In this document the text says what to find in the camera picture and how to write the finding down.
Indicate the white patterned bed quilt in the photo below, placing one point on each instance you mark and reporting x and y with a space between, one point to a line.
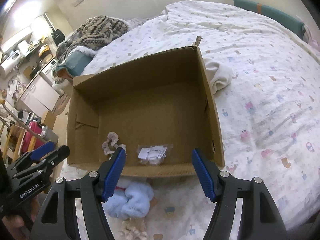
269 114

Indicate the cream scrunchie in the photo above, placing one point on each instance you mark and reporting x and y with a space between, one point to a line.
133 228

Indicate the teal cushion with orange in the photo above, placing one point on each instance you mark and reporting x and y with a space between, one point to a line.
73 65

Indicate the white washing machine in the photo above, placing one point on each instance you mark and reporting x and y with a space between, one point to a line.
47 71

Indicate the pink suitcase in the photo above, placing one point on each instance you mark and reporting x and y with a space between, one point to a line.
35 127

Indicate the wooden yellow chair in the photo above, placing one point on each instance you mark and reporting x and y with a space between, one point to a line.
14 135

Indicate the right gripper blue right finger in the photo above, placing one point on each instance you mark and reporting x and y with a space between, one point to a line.
219 190

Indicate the light blue plush toy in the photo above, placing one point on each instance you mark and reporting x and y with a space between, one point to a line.
131 199

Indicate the person's left hand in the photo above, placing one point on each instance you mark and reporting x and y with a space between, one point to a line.
30 207

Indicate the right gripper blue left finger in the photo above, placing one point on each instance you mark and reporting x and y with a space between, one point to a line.
95 189

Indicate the white kitchen cabinet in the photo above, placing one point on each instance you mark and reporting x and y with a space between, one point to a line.
39 89

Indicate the patterned knit sweater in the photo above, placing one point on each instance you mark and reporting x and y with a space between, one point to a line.
94 34

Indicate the brown cardboard box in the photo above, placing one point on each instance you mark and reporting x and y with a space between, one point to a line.
163 98

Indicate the cream folded cloth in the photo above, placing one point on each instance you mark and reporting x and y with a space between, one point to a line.
219 75

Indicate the clear plastic bag with label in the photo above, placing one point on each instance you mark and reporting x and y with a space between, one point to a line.
153 155

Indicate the beige fabric scrunchie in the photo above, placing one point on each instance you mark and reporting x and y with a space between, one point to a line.
111 144

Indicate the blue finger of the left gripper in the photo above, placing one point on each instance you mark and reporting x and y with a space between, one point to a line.
46 164
28 158

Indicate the teal bolster pillow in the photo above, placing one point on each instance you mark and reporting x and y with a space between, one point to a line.
289 22

